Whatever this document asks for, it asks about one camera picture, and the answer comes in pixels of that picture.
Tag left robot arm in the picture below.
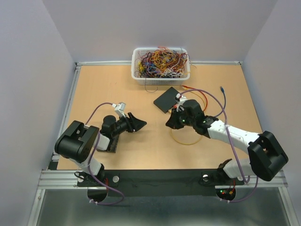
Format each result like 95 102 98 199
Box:
55 113 147 186

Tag black network switch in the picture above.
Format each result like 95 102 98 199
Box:
96 135 119 153
153 87 179 113

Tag white plastic basket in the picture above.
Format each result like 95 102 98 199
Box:
131 47 190 85

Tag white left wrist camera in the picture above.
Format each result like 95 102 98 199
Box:
111 102 126 117

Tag blue ethernet cable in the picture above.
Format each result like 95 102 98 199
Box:
213 86 227 117

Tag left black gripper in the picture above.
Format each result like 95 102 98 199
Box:
111 112 147 137

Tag tangled colourful wires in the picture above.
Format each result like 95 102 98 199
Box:
135 46 198 93

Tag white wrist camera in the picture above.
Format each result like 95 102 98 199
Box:
174 93 188 112
111 102 126 117

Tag yellow ethernet cable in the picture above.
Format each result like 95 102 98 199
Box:
170 128 203 145
184 87 208 111

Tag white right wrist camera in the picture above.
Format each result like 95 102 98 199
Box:
174 93 188 112

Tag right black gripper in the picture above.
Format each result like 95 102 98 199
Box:
165 106 195 129

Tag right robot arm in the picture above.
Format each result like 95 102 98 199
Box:
166 99 288 184

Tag red ethernet cable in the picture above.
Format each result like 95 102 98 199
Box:
182 85 209 111

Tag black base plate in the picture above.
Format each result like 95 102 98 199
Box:
76 169 246 197

